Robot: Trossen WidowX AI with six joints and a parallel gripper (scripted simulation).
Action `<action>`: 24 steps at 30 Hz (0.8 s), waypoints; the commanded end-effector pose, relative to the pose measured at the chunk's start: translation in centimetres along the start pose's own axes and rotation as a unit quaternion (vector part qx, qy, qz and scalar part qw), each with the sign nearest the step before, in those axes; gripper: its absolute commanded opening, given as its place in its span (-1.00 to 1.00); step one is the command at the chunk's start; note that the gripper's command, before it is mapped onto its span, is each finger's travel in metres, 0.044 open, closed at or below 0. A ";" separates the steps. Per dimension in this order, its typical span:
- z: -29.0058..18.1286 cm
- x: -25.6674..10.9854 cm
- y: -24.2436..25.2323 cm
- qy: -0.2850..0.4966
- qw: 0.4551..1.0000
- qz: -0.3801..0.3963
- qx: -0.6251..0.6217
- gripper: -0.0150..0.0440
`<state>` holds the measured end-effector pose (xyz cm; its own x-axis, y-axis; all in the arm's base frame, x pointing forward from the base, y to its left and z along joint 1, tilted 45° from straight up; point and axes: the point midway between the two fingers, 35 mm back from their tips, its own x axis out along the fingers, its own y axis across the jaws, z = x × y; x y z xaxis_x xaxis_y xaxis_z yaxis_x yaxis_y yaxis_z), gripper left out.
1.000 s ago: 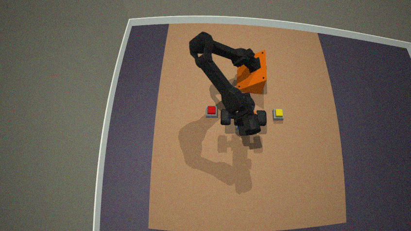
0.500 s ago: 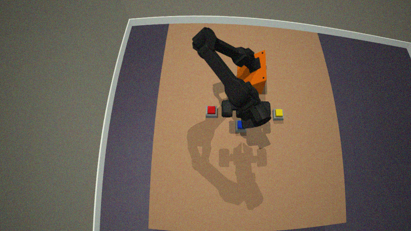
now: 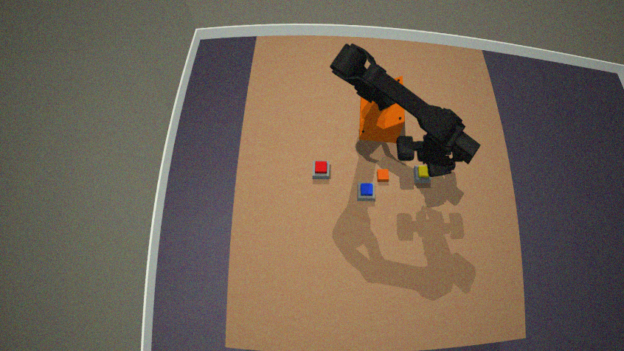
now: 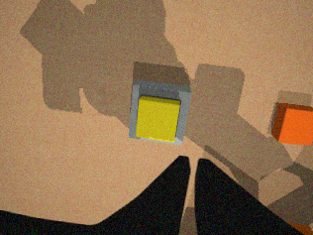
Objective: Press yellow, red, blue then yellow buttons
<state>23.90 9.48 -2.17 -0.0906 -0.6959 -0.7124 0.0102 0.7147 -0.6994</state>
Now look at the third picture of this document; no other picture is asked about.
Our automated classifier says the red button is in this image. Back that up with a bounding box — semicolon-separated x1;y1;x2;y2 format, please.
313;161;330;179

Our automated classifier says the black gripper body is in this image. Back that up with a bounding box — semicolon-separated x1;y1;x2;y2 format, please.
396;135;463;162

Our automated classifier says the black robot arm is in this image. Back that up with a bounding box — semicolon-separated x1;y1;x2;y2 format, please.
330;44;481;177

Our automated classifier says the yellow button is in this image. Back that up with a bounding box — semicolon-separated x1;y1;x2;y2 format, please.
413;165;431;184

